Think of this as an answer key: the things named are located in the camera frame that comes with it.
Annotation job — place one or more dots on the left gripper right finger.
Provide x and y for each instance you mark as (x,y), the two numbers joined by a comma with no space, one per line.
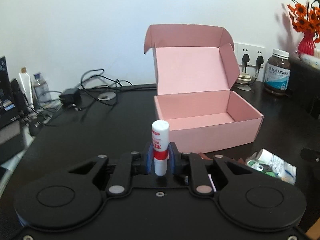
(192,166)

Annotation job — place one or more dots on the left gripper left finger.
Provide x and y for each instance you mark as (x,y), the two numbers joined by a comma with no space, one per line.
(129,165)

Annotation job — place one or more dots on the white red tube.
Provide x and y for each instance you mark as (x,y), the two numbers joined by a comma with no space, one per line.
(160,142)

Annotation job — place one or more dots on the white sachet packet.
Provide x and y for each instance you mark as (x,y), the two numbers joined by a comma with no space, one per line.
(286,172)

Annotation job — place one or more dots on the black small object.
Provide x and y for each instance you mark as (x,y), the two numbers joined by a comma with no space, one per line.
(310,155)

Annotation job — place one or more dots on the green items plastic bag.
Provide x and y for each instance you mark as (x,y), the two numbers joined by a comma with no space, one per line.
(262,162)

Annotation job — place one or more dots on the round desk grommet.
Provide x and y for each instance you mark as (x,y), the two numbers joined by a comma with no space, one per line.
(107,96)

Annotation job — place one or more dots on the black power adapter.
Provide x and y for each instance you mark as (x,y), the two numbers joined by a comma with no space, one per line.
(70,96)

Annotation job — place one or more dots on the pink cardboard box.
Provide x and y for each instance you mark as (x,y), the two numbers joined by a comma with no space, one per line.
(195,69)

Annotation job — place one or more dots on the black computer mouse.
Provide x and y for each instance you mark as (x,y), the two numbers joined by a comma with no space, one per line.
(35,128)

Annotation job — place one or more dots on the beige tape roll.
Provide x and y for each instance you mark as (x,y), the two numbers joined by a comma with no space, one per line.
(244,78)

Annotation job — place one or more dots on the clear small bottle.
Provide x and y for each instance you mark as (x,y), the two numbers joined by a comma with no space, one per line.
(41,88)

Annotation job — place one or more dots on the black laptop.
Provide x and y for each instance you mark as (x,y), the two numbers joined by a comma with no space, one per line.
(12,138)

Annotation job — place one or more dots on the brown supplement bottle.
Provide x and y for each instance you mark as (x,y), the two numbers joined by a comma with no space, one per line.
(277,72)

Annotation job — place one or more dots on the black appliance box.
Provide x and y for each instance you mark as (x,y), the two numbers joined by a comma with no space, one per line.
(303,86)

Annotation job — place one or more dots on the white squeeze tube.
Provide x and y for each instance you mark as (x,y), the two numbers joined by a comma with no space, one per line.
(26,86)

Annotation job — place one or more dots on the red vase orange flowers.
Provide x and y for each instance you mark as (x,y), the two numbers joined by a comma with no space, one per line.
(305,19)

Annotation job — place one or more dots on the white wall socket strip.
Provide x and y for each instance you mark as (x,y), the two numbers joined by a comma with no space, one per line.
(253,52)

